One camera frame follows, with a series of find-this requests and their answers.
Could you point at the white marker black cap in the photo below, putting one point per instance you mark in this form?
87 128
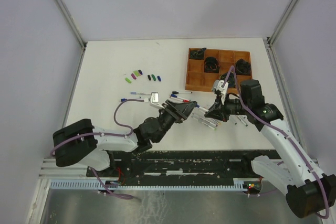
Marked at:
181 92

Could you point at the magenta capped marker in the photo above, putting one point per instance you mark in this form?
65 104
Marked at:
204 120

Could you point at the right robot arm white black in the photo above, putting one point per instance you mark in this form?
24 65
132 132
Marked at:
306 187

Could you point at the aluminium frame post left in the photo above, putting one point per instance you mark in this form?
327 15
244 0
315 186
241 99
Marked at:
70 22

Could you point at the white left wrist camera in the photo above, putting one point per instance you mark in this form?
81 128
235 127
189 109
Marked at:
153 100

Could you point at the white slotted cable duct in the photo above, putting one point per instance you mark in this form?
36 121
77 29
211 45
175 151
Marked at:
93 184

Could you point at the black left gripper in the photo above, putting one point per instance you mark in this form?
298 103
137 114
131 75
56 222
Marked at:
179 112

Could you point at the orange wooden compartment tray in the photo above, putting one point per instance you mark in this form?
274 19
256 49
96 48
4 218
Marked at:
205 66

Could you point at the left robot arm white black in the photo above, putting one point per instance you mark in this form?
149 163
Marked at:
87 144

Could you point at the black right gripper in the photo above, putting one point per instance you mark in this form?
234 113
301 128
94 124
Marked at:
218 111

